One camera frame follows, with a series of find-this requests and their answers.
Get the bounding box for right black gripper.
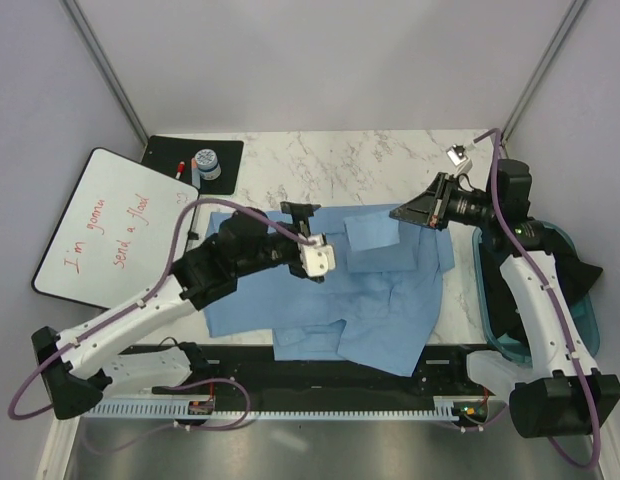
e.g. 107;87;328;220
391;172;498;230

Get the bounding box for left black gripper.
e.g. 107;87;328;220
235;202;320;278

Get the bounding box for light blue long sleeve shirt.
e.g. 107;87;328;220
204;205;455;377

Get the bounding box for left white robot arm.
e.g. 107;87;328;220
31;201;334;420

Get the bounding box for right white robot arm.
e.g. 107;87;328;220
390;159;620;438

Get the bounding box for light blue marker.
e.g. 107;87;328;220
191;158;201;189

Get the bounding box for blue white round container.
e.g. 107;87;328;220
194;148;221;181

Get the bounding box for red white marker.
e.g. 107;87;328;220
175;161;185;180

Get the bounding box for black clothes in bin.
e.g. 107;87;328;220
477;219;604;351

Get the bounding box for white dry-erase board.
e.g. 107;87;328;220
32;148;198;309

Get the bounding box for teal plastic bin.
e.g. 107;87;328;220
470;217;602;370

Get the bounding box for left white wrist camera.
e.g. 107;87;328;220
299;234;336;279

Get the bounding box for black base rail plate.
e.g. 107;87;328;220
150;342;509;434

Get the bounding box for white slotted cable duct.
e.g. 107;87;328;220
83;397;461;421

